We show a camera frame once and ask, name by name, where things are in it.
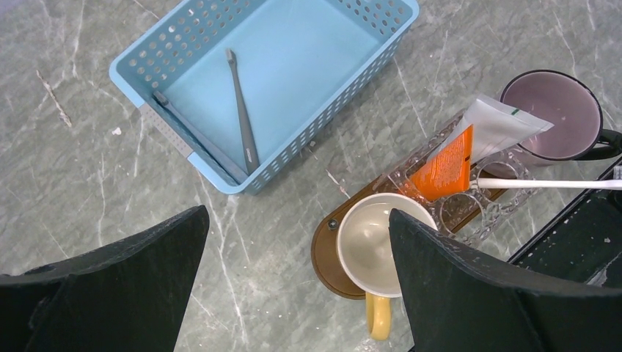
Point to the yellow ceramic mug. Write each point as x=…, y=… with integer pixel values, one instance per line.
x=365, y=254

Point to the purple ceramic mug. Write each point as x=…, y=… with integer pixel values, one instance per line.
x=577, y=133

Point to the grey toothbrush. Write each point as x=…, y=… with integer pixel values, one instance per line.
x=247, y=136
x=224, y=161

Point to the light blue plastic basket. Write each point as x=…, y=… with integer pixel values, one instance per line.
x=299, y=63

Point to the orange capped toothpaste tube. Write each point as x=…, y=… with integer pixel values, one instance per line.
x=447, y=173

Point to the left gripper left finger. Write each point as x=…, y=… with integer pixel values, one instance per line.
x=129, y=295

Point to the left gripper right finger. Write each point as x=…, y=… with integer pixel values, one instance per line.
x=460, y=299

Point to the clear acrylic toothbrush holder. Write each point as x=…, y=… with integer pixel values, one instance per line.
x=470, y=216

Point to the white red toothpaste tube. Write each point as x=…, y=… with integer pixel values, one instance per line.
x=496, y=126

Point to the brown wooden oval tray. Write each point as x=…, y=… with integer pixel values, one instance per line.
x=324, y=251

